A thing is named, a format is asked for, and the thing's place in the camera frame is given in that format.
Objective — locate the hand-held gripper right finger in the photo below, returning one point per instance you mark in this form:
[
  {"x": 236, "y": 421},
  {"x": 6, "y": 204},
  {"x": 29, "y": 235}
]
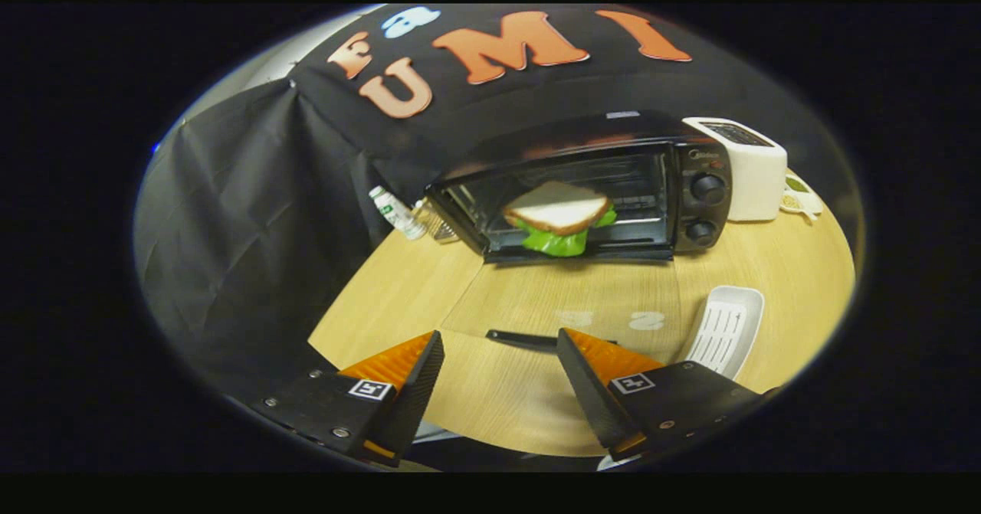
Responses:
[{"x": 586, "y": 391}]

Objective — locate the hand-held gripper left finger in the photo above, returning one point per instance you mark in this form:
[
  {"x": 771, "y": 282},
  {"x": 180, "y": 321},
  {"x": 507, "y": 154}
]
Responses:
[{"x": 418, "y": 395}]

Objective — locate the toast sandwich with lettuce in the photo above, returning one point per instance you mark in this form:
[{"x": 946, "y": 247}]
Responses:
[{"x": 556, "y": 207}]

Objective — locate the black toaster oven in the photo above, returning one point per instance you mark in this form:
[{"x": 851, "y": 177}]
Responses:
[{"x": 705, "y": 215}]

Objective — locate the white pop-up toaster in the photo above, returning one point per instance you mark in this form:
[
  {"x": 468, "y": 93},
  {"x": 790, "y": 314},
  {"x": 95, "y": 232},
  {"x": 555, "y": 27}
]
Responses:
[{"x": 755, "y": 184}]

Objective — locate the white slotted plastic tray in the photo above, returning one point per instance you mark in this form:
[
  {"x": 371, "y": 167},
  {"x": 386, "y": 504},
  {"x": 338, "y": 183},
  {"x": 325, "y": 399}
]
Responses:
[{"x": 724, "y": 330}]

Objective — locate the white bottle with green label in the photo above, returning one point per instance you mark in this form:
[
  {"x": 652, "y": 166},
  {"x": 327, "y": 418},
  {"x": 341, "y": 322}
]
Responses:
[{"x": 395, "y": 211}]

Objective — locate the small white and green item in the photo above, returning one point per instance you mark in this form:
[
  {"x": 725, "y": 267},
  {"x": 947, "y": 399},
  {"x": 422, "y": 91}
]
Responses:
[{"x": 801, "y": 200}]

